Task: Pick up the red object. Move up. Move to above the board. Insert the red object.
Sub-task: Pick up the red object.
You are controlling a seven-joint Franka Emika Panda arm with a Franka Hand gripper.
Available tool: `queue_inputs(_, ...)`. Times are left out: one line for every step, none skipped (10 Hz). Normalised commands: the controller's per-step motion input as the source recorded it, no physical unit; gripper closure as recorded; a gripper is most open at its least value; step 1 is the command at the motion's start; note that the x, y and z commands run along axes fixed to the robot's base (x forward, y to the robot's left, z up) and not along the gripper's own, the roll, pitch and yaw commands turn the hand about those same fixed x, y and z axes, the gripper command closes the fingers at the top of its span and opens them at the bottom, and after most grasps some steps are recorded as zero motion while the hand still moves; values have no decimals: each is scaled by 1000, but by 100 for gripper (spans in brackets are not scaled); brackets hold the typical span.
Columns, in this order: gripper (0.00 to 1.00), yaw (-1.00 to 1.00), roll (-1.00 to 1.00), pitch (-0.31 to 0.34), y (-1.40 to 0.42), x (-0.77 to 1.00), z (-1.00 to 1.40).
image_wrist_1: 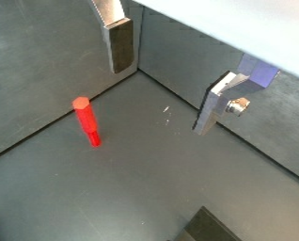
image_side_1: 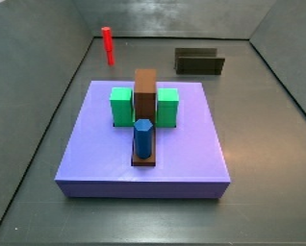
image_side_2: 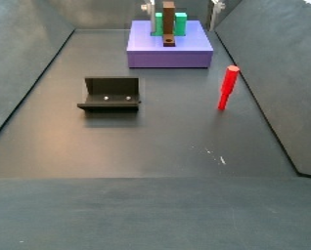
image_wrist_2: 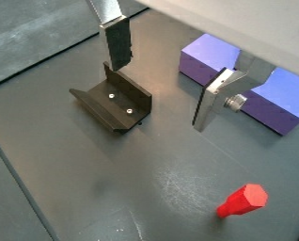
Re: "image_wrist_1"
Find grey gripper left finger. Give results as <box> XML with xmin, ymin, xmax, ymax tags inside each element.
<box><xmin>89</xmin><ymin>0</ymin><xmax>134</xmax><ymax>73</ymax></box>

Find red hexagonal peg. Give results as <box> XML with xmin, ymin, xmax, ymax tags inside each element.
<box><xmin>72</xmin><ymin>97</ymin><xmax>100</xmax><ymax>147</ymax></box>

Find dark grey block holder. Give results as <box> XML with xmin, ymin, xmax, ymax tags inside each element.
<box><xmin>168</xmin><ymin>206</ymin><xmax>243</xmax><ymax>241</ymax></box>

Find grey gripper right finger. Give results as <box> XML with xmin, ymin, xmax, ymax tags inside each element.
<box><xmin>192</xmin><ymin>54</ymin><xmax>279</xmax><ymax>135</ymax></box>

